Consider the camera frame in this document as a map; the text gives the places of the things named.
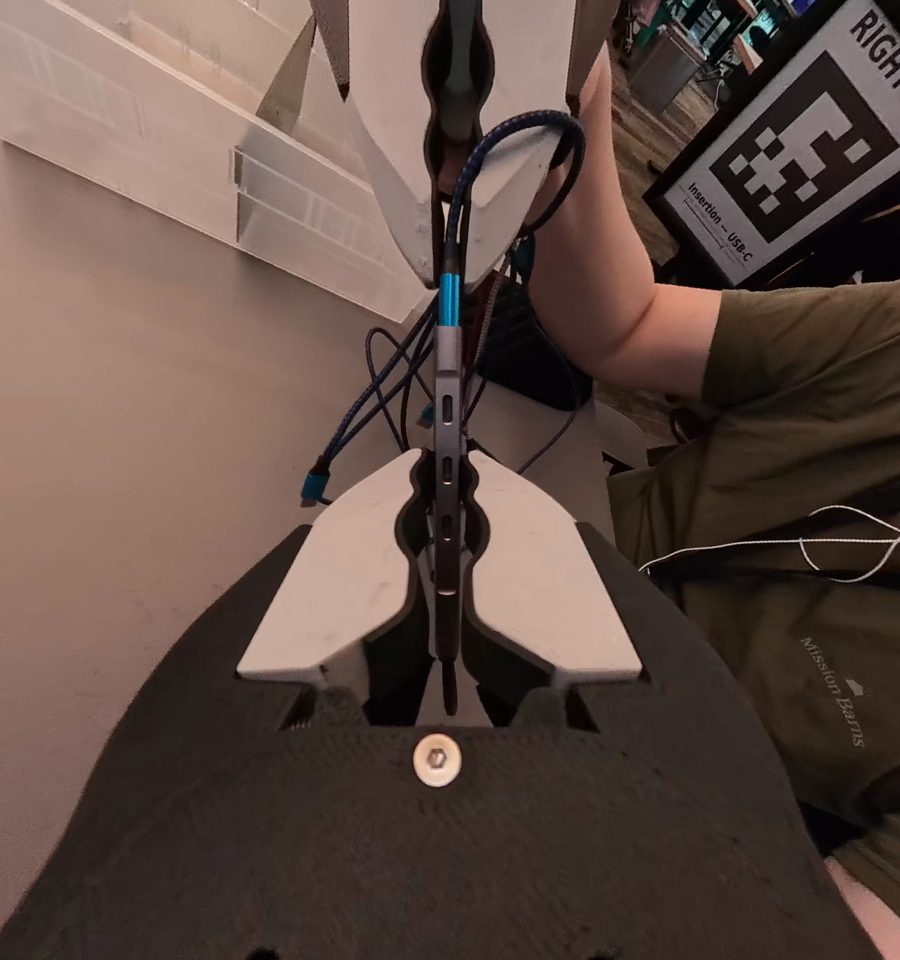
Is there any grey waste bin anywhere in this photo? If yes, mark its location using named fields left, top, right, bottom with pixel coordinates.
left=628, top=30, right=705, bottom=114

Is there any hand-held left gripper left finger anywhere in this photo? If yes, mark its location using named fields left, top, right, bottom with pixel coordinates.
left=236, top=446, right=432, bottom=687

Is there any person's right forearm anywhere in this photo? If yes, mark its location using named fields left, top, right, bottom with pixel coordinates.
left=523, top=41, right=723, bottom=412

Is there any grey chair armrest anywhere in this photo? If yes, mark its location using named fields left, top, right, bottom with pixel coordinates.
left=591, top=401, right=650, bottom=472

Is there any framed tag sign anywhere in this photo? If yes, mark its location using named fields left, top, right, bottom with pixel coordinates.
left=641, top=0, right=900, bottom=290

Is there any blue braided cable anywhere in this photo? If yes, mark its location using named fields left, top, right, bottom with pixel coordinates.
left=300, top=107, right=588, bottom=513

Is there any clear plastic bin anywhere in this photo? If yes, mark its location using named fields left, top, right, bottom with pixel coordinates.
left=0, top=0, right=430, bottom=325

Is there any white cord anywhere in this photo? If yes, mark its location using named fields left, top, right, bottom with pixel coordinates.
left=637, top=504, right=900, bottom=585

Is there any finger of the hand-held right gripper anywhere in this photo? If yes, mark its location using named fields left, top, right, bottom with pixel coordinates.
left=342, top=0, right=451, bottom=292
left=461, top=0, right=579, bottom=294

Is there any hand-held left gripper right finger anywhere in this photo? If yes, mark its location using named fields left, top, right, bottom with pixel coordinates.
left=461, top=447, right=644, bottom=690

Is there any person's torso in olive shirt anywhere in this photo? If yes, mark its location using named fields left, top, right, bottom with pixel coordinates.
left=607, top=277, right=900, bottom=927

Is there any usb hub with thick cable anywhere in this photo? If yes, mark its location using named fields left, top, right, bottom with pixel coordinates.
left=423, top=324, right=472, bottom=715

